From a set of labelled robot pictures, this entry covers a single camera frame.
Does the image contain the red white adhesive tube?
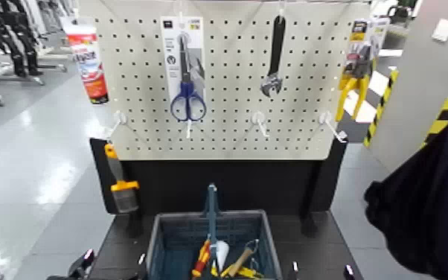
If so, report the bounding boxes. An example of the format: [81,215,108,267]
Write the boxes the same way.
[60,16,110,105]

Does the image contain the black office chair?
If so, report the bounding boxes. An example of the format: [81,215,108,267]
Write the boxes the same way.
[387,4,413,25]

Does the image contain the yellow handled flat tool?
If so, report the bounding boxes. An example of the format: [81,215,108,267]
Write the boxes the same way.
[210,264,265,280]

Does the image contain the dark navy cloth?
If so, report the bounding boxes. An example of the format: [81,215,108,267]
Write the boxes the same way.
[363,123,448,280]

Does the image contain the black handled adjustable wrench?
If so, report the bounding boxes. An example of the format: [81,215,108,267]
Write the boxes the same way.
[260,14,287,98]

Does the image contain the white wall plate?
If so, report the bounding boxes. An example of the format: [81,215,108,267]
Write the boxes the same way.
[432,19,448,42]

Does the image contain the grey blue upright bar tool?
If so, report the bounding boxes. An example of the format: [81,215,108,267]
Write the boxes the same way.
[202,183,223,251]

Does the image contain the red yellow screwdriver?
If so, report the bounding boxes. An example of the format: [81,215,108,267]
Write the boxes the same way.
[191,239,212,279]

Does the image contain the black humanoid robot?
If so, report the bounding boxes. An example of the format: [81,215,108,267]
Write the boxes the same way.
[0,0,45,77]

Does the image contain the grey blue plastic crate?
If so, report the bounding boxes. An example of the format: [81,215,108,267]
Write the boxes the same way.
[144,209,284,280]

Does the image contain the black display stand frame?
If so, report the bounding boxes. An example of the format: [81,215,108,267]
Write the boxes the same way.
[89,137,349,238]

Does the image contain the white pointed trowel blade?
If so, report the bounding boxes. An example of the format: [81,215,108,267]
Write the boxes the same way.
[215,240,231,272]

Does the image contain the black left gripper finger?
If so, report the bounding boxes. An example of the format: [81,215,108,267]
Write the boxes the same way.
[68,249,95,279]
[133,253,147,280]

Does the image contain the white perforated pegboard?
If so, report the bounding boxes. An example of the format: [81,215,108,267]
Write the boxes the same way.
[92,0,371,161]

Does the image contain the yellow pliers in package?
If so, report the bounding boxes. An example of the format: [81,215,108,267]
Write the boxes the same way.
[335,17,391,123]

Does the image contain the blue scissors in card package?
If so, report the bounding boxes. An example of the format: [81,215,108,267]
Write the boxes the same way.
[160,15,208,123]

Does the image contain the grey metal floor stand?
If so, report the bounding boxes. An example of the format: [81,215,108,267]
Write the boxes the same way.
[0,62,68,86]

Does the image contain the wooden handled hammer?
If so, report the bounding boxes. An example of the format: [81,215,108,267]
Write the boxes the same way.
[220,239,260,279]

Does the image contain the yellow handled paint brush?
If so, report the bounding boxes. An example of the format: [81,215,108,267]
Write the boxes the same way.
[103,143,141,214]

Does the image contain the long yellow black hazard strip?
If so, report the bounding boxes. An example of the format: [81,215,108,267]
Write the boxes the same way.
[363,69,400,148]

